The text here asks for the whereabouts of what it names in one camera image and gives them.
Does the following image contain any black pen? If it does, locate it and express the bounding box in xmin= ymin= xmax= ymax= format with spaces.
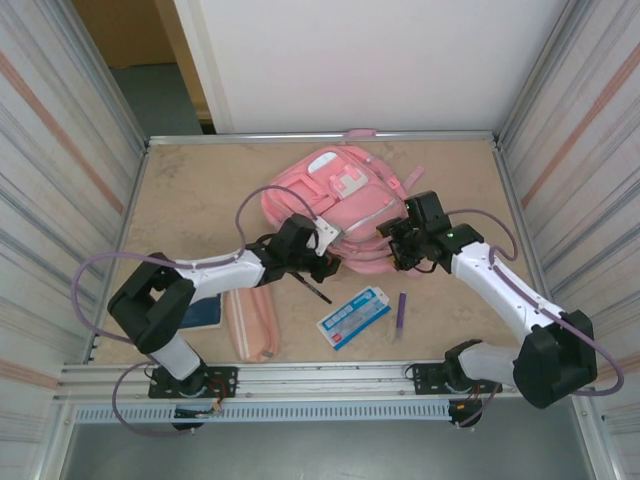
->
xmin=294 ymin=272 xmax=332 ymax=305

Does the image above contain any blue white geometry set pack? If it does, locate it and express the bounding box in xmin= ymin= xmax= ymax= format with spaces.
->
xmin=316 ymin=285 xmax=392 ymax=351

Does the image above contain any pink school backpack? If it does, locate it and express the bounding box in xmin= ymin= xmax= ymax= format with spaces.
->
xmin=259 ymin=128 xmax=426 ymax=275

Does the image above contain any pink striped pencil case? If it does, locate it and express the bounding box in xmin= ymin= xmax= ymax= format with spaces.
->
xmin=223 ymin=287 xmax=282 ymax=364

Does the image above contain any blue notebook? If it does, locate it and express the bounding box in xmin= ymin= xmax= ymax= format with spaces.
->
xmin=179 ymin=294 xmax=224 ymax=331

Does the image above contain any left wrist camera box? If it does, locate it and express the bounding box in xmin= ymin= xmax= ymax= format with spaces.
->
xmin=313 ymin=218 xmax=347 ymax=257

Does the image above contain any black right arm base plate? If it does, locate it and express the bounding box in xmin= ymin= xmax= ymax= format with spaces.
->
xmin=407 ymin=363 xmax=504 ymax=397

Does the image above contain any aluminium table frame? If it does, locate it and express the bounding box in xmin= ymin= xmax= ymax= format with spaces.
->
xmin=53 ymin=130 xmax=604 ymax=404

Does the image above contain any grey slotted cable duct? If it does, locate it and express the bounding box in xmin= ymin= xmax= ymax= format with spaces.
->
xmin=73 ymin=403 xmax=454 ymax=424

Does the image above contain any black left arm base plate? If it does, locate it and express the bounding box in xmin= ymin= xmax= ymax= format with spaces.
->
xmin=148 ymin=366 xmax=239 ymax=400

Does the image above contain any white door frame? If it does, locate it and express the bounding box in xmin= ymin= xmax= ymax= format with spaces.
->
xmin=172 ymin=0 xmax=236 ymax=135

